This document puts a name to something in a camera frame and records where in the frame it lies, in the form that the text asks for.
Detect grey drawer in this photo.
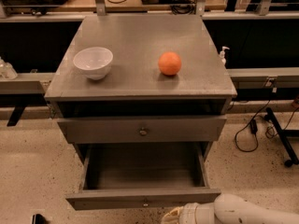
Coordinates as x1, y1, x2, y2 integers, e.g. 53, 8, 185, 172
58, 115, 226, 144
66, 143, 221, 210

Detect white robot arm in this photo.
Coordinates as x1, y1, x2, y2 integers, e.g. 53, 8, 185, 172
161, 194, 299, 224

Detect grey top drawer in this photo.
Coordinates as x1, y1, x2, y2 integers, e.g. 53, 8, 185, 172
58, 115, 226, 144

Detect grey wooden drawer cabinet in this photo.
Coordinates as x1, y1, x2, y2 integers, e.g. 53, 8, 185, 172
46, 14, 236, 158

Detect black object on floor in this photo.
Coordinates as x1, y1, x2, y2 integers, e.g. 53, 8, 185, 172
31, 214, 46, 224

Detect black stand leg with wheel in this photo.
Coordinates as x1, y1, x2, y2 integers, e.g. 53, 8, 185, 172
264, 107, 299, 167

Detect orange fruit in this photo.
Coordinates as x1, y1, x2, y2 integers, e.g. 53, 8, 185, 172
158, 51, 182, 76

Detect white pump bottle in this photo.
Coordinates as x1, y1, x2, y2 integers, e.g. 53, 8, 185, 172
219, 46, 230, 65

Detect white ceramic bowl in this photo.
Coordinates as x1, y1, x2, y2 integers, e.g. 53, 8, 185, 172
73, 47, 113, 80

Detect black power cable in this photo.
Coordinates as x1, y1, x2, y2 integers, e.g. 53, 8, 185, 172
234, 77, 277, 153

